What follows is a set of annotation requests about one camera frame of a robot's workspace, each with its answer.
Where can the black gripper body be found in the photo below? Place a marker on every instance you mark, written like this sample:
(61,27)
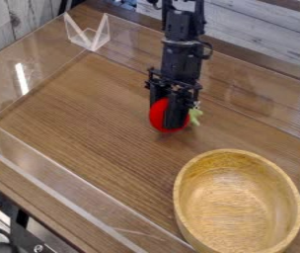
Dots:
(180,67)

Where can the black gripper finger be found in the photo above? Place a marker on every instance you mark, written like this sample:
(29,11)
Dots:
(156,94)
(176,111)

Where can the red plush strawberry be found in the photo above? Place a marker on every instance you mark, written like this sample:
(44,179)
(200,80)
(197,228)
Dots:
(156,117)

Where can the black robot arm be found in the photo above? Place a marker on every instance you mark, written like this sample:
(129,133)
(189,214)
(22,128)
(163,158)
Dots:
(183,26)

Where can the oval wooden bowl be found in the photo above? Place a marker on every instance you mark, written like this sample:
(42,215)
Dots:
(236,203)

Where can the clear acrylic tray enclosure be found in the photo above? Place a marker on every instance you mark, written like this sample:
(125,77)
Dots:
(82,163)

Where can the black table leg bracket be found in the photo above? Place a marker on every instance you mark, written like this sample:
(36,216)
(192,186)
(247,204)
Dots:
(32,237)

